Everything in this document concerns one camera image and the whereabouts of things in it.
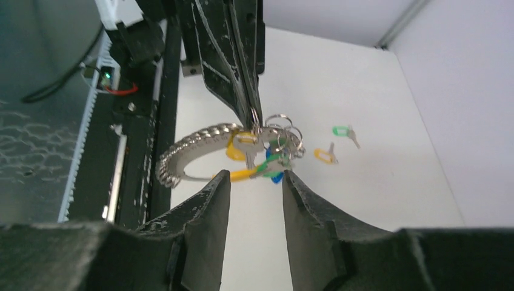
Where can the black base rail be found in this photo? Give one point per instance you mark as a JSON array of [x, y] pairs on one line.
[[129, 128]]

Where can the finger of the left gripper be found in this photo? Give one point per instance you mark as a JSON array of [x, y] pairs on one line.
[[248, 29], [210, 50]]

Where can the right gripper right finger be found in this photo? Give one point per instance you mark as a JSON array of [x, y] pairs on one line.
[[330, 249]]

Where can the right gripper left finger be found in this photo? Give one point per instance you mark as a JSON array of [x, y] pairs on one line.
[[183, 249]]

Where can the left circuit board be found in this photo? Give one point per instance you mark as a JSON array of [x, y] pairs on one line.
[[108, 78]]

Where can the blue tag key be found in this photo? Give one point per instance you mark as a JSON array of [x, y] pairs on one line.
[[276, 163]]

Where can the orange tag key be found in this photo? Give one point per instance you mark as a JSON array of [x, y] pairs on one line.
[[326, 156]]

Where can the green tag key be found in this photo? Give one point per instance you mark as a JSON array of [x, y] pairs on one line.
[[278, 146], [346, 131]]

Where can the yellow tag key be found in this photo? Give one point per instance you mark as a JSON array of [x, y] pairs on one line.
[[248, 144]]

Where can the white cable duct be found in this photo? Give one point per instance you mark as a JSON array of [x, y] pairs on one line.
[[79, 150]]

